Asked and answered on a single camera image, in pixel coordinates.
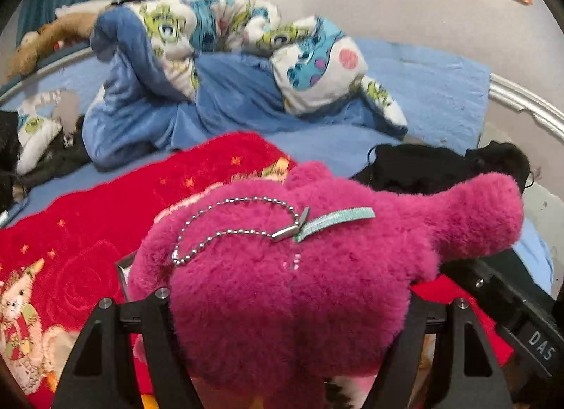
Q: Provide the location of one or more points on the brown teddy bear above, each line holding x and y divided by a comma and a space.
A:
53, 30

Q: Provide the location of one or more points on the red printed blanket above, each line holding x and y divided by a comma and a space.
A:
88, 224

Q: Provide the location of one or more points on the shallow box with red inside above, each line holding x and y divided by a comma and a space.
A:
125, 266

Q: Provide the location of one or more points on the blue monster print blanket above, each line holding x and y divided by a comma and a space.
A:
229, 83

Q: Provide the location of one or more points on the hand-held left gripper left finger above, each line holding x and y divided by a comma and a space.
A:
150, 316

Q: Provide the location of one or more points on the dark knit clothing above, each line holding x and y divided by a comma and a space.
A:
57, 162

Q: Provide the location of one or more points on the monster print pillow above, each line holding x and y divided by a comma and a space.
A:
35, 131

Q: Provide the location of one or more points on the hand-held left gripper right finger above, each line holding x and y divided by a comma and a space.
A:
467, 316

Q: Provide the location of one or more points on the black bag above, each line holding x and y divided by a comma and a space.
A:
6, 158

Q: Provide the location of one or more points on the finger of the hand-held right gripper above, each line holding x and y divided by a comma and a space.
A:
480, 282

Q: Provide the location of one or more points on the black clothing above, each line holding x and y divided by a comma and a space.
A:
418, 167

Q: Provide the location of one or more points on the white bed frame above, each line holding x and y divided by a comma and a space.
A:
524, 100

